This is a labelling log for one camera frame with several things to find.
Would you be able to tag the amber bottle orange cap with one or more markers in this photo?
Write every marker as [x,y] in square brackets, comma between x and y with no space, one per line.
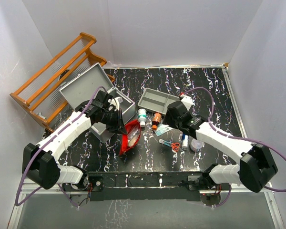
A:
[156,120]

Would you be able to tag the red first aid kit pouch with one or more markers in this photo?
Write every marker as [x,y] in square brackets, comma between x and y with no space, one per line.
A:
[131,139]

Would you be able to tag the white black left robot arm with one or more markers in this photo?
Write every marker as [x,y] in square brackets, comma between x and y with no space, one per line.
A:
[41,161]

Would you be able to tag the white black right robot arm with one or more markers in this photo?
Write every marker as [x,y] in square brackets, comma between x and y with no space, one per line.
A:
[254,164]

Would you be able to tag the blue white bandage roll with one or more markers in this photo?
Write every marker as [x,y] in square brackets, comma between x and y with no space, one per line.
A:
[185,141]

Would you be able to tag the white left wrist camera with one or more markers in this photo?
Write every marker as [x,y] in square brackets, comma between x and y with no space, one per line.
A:
[116,102]

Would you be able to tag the grey metal medicine case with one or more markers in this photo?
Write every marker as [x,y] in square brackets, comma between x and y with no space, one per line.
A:
[94,90]

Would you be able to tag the grey plastic divider tray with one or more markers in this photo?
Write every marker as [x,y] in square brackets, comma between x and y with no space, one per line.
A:
[156,101]

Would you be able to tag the orange handled scissors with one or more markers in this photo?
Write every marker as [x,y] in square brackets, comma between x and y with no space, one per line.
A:
[174,146]

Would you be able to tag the orange wooden rack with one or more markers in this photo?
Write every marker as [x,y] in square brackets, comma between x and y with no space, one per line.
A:
[40,95]

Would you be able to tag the black table front rail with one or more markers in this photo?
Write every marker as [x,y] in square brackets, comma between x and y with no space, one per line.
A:
[170,185]

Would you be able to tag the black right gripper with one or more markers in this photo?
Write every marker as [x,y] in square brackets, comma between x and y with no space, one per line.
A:
[168,120]

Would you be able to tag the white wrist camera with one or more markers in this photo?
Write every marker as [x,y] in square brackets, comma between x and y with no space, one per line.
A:
[116,102]
[186,100]

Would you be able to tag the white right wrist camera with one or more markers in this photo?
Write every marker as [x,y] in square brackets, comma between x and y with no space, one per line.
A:
[186,100]

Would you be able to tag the blue white flat packet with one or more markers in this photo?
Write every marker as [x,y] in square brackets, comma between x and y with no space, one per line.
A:
[162,129]

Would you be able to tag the clear tape roll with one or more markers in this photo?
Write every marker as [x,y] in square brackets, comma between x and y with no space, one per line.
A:
[196,145]

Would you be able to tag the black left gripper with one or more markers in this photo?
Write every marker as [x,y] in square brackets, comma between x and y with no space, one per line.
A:
[118,127]

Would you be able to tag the white pill bottle teal label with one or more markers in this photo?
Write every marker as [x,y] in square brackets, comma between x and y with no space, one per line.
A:
[142,117]

